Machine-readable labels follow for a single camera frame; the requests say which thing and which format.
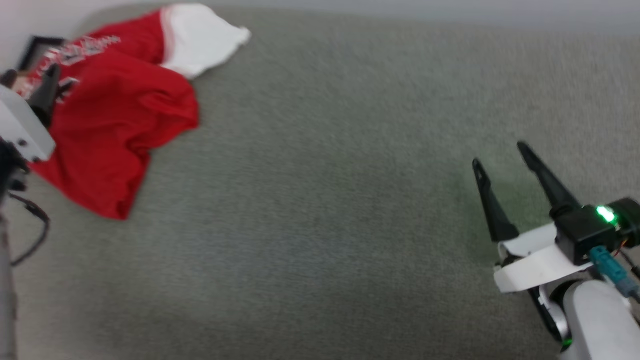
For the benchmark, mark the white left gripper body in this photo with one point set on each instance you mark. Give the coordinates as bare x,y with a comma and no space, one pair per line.
22,127

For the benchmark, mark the grey fabric sofa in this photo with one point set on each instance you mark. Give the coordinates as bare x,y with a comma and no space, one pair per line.
330,200

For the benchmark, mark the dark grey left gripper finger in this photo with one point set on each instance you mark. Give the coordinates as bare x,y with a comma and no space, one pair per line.
7,78
46,95

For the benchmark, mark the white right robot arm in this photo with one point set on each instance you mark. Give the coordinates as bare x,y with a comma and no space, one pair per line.
600,320

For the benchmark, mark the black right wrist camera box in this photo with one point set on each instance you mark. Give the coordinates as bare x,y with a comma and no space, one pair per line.
582,232

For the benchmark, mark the black rectangular frame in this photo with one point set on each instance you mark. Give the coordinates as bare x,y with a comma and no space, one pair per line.
27,52

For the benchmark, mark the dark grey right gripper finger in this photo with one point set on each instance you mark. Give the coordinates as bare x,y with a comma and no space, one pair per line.
495,210
550,187

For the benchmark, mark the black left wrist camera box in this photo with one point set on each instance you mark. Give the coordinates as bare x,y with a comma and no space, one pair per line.
7,165

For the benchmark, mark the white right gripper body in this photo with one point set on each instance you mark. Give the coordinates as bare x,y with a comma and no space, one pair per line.
535,265

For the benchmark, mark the red and white garment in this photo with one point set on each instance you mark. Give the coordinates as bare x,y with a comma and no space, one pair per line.
115,115

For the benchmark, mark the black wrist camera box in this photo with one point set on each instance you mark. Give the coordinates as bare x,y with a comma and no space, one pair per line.
7,165
582,232

